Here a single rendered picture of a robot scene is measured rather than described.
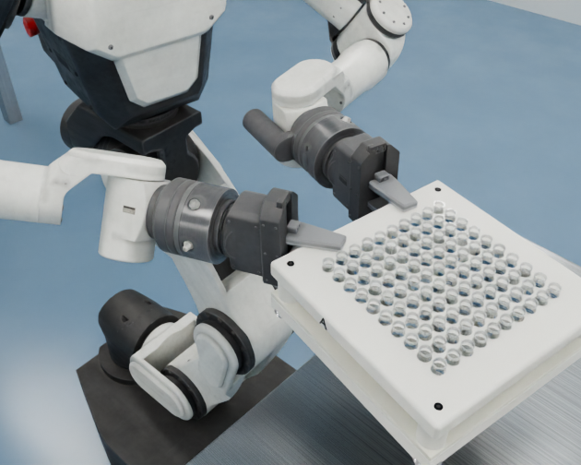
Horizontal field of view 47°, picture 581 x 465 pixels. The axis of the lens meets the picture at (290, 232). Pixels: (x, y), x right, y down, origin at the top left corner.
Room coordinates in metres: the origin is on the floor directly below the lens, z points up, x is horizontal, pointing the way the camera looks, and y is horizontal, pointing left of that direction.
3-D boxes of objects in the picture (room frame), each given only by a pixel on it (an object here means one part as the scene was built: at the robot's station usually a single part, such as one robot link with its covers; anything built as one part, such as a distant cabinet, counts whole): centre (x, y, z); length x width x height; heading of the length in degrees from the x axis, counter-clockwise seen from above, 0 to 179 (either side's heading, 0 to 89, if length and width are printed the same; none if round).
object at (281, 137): (0.79, -0.01, 1.06); 0.11 x 0.11 x 0.11; 29
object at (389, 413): (0.48, -0.15, 1.03); 0.24 x 0.24 x 0.02; 36
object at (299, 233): (0.54, -0.03, 1.09); 0.06 x 0.03 x 0.02; 69
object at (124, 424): (0.98, 0.22, 0.19); 0.64 x 0.52 x 0.33; 49
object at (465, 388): (0.48, -0.15, 1.08); 0.25 x 0.24 x 0.02; 126
